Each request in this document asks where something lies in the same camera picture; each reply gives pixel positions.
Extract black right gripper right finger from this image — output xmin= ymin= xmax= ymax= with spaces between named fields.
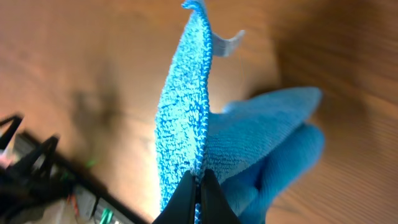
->
xmin=200 ymin=169 xmax=241 ymax=224

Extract blue microfiber cloth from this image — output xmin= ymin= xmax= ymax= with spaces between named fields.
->
xmin=155 ymin=1 xmax=324 ymax=223

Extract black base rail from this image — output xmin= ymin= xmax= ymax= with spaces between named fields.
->
xmin=0 ymin=130 xmax=147 ymax=224

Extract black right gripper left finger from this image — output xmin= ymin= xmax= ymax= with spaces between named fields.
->
xmin=152 ymin=170 xmax=197 ymax=224

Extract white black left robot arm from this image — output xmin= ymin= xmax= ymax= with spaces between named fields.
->
xmin=1 ymin=136 xmax=76 ymax=219

